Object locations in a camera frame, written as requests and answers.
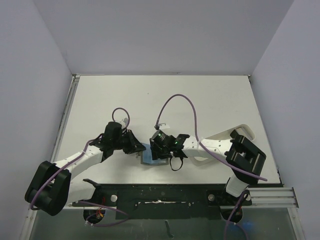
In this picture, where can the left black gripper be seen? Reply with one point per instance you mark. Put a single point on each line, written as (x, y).
(134, 145)

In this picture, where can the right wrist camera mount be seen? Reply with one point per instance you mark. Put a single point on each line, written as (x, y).
(162, 126)

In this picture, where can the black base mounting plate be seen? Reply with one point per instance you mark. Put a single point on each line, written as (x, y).
(163, 201)

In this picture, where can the white plastic tray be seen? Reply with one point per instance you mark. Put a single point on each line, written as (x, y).
(218, 144)

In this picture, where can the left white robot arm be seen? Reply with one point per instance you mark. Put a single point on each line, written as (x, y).
(52, 186)

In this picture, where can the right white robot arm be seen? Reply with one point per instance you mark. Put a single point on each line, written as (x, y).
(239, 153)

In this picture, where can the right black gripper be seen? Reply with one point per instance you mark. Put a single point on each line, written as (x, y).
(154, 151)

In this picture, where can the aluminium rail frame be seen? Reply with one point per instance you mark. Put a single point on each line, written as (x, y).
(195, 105)

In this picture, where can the grey card holder wallet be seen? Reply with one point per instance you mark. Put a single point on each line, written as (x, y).
(145, 157)

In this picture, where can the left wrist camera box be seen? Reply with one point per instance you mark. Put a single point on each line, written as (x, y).
(124, 122)

